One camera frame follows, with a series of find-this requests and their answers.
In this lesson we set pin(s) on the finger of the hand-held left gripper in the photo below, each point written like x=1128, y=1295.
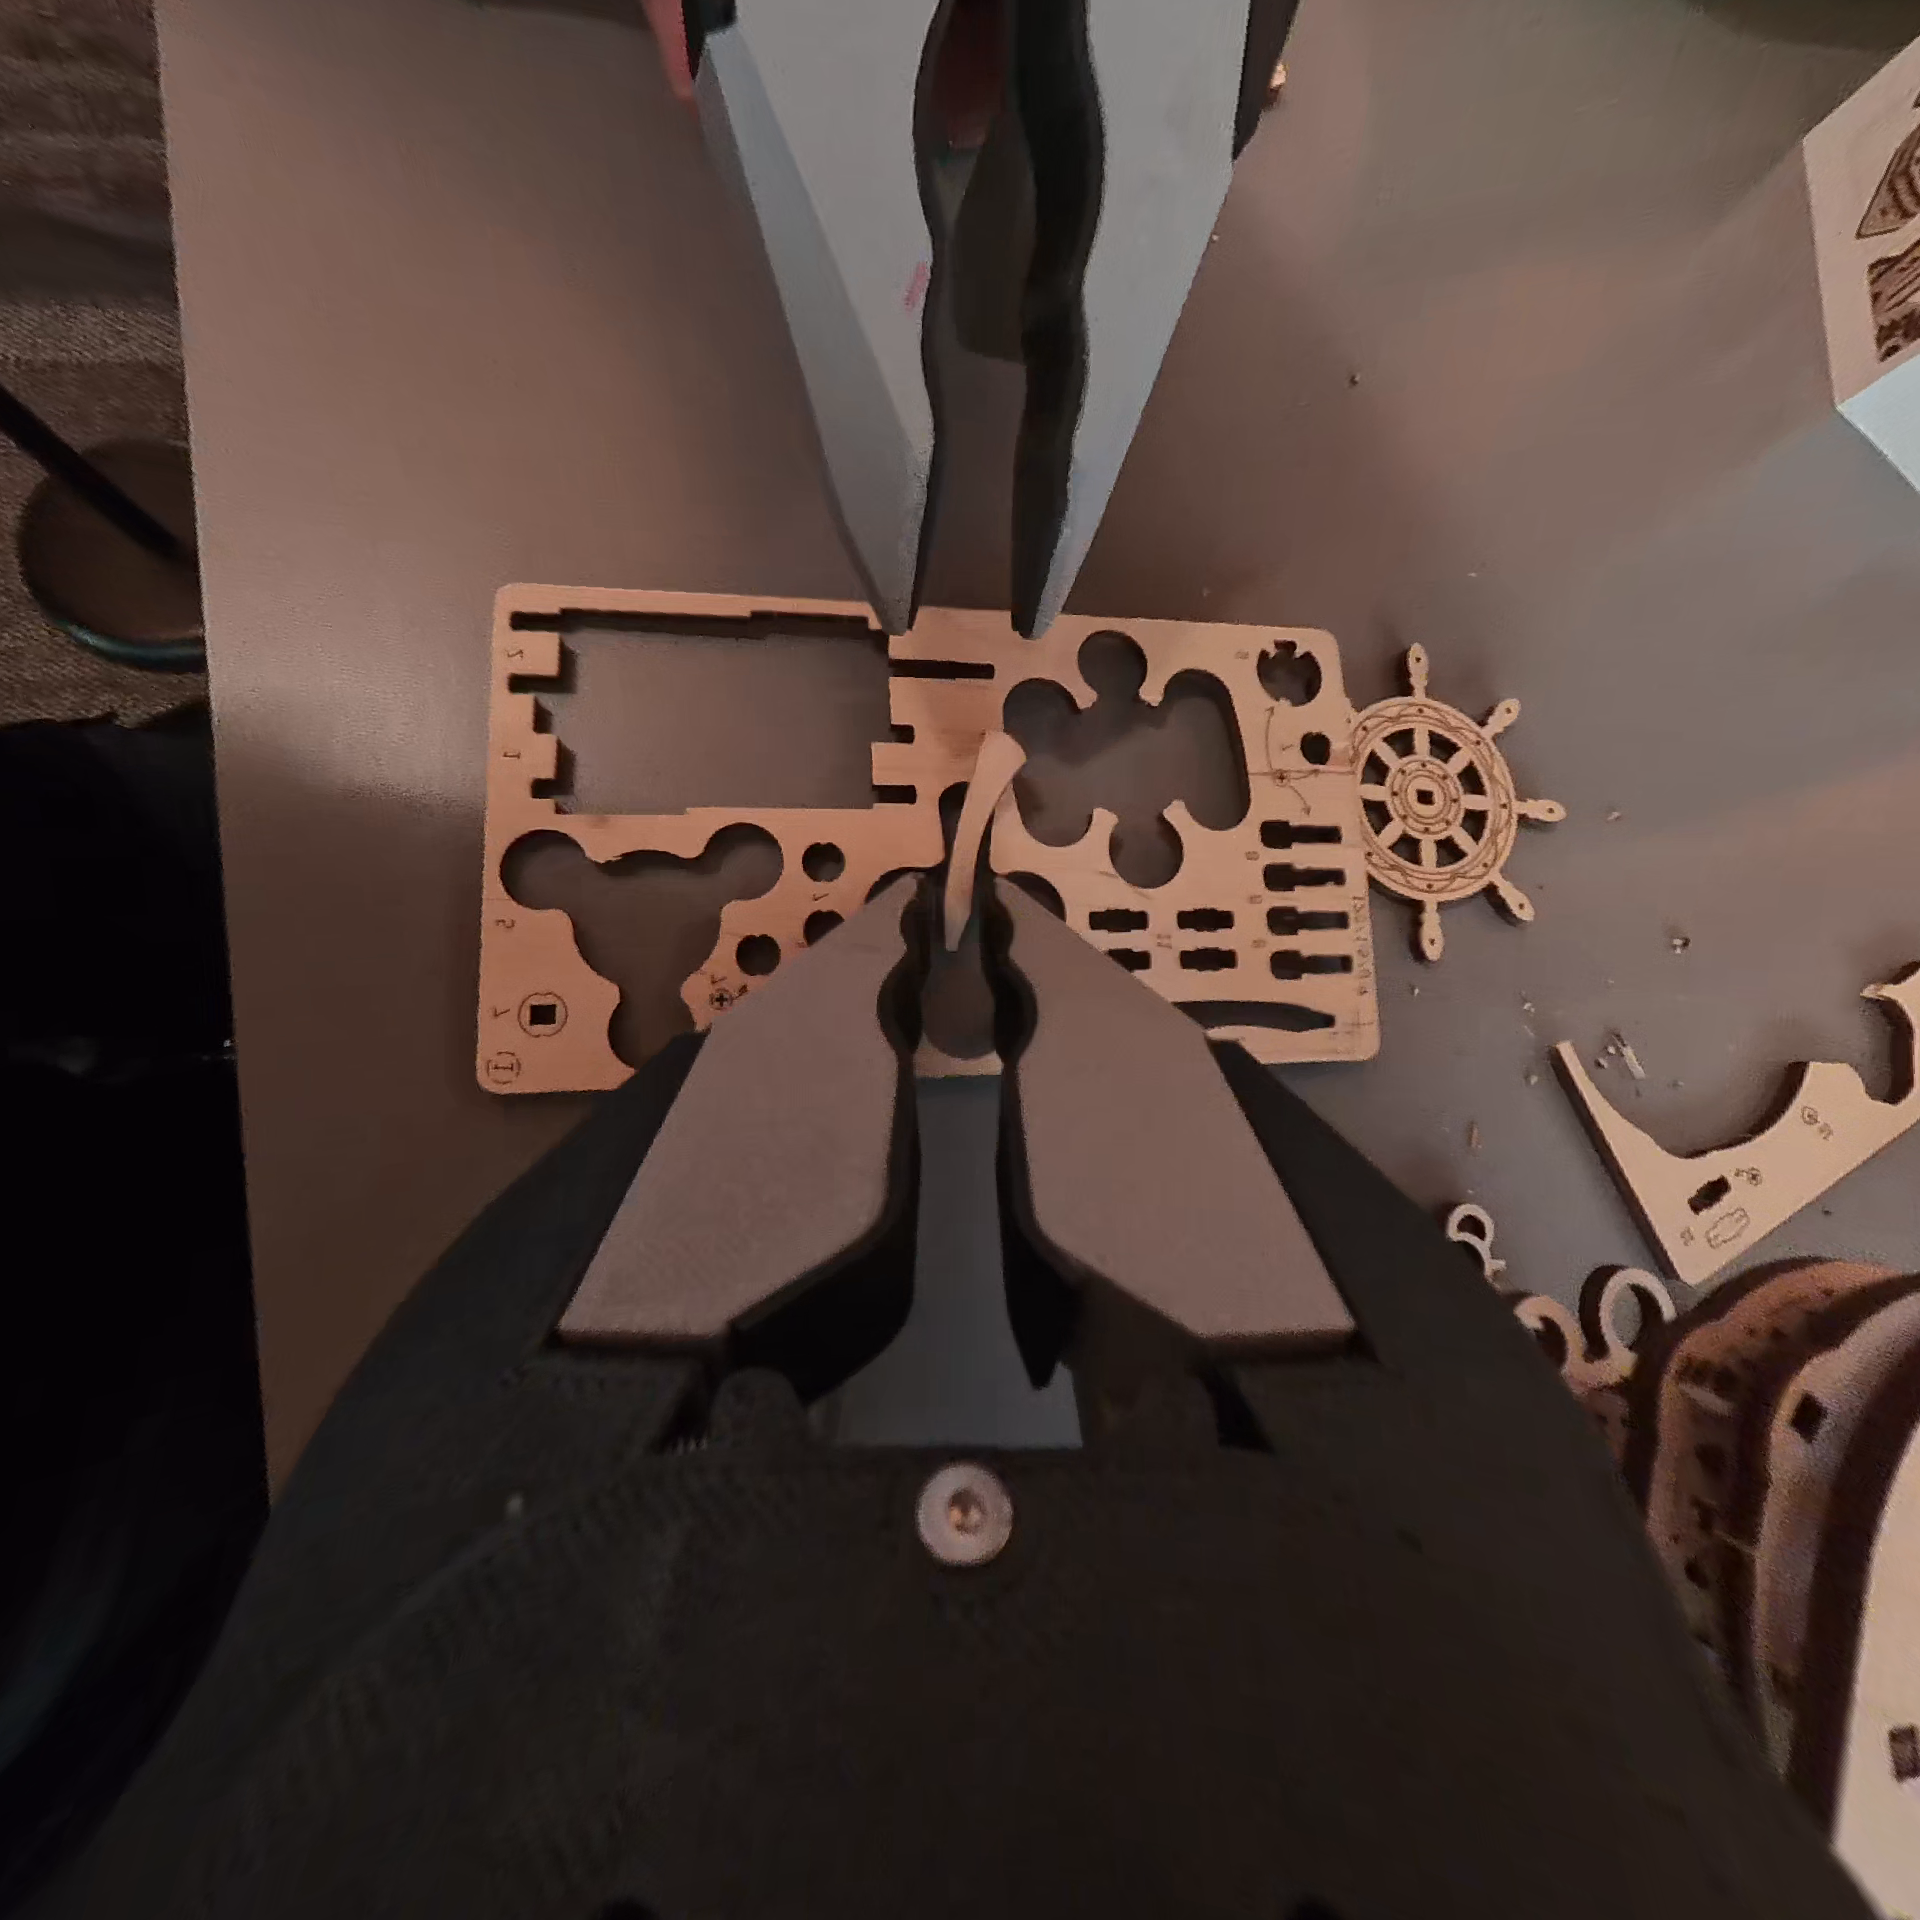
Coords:
x=1171, y=224
x=809, y=270

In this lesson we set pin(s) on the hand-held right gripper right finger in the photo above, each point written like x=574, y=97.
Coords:
x=1184, y=1185

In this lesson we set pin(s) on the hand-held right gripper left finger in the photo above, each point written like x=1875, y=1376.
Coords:
x=735, y=1154

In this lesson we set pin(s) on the cut-out plywood sheet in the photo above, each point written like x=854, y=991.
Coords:
x=721, y=863

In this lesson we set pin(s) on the small curved wooden part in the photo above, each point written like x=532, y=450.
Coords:
x=973, y=840

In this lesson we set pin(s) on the round wooden gear model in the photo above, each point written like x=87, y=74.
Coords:
x=1787, y=1471

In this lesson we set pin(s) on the wooden gear axle assembly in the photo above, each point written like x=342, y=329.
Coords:
x=1613, y=1320

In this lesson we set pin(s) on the wooden ship wheel part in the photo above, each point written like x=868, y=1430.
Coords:
x=1447, y=796

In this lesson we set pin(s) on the broken plywood sheet fragment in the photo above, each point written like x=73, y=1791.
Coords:
x=1695, y=1154

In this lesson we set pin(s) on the pale printed box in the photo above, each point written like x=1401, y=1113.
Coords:
x=1869, y=255

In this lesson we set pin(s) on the black chair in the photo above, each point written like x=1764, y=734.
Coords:
x=112, y=586

